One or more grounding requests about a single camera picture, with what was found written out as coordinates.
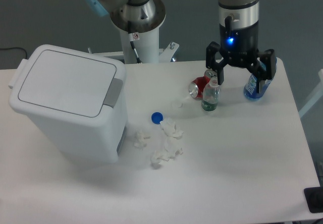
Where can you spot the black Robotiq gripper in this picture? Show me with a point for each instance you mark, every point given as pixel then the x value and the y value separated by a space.
pixel 239 49

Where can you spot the white trash can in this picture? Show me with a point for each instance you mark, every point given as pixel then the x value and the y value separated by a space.
pixel 75 98

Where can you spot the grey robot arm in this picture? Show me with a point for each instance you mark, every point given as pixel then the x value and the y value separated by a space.
pixel 238 24

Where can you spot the crushed red soda can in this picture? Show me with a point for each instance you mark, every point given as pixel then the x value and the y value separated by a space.
pixel 197 86

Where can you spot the crumpled tissue near can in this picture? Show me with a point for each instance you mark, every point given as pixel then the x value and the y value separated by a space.
pixel 141 139

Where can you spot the blue plastic bottle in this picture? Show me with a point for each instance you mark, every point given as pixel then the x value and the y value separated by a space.
pixel 250 91

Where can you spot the clear green-label bottle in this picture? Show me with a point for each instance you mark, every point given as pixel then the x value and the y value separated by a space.
pixel 211 95

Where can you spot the crumpled tissue upper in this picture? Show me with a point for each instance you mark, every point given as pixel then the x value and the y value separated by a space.
pixel 170 129

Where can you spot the blue bottle cap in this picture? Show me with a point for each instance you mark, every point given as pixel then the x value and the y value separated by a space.
pixel 157 117

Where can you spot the crumpled tissue lower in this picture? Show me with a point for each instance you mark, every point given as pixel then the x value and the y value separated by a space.
pixel 171 149

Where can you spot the black device at edge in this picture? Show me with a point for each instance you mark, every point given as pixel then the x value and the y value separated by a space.
pixel 313 197

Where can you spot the white frame at right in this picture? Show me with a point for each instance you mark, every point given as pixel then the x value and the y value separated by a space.
pixel 313 97

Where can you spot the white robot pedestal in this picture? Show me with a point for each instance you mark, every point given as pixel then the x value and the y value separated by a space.
pixel 142 48

